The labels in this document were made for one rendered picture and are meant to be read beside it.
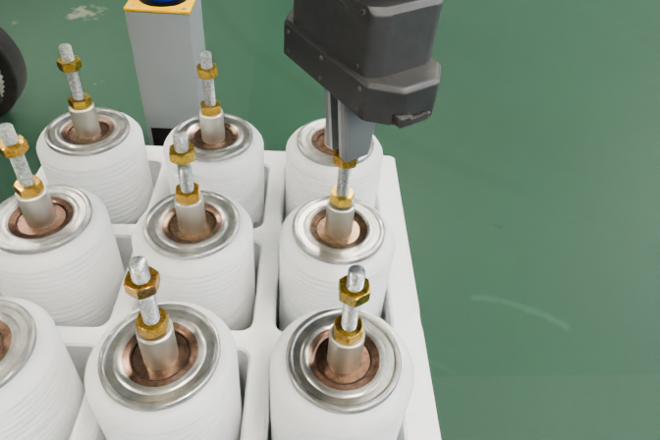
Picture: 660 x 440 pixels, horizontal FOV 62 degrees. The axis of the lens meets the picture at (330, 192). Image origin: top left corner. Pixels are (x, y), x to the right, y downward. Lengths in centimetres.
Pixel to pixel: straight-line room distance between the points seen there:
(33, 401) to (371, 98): 28
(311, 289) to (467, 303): 35
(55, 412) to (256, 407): 14
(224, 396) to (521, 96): 95
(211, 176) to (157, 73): 21
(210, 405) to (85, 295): 17
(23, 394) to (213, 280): 14
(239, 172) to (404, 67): 24
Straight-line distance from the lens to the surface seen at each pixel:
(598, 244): 91
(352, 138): 37
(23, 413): 41
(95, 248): 47
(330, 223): 43
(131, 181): 56
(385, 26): 30
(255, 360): 45
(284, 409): 37
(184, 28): 64
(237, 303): 47
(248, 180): 53
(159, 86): 69
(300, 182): 52
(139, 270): 31
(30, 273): 46
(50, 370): 41
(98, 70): 120
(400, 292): 50
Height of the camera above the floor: 57
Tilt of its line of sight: 42 degrees down
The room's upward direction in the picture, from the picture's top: 5 degrees clockwise
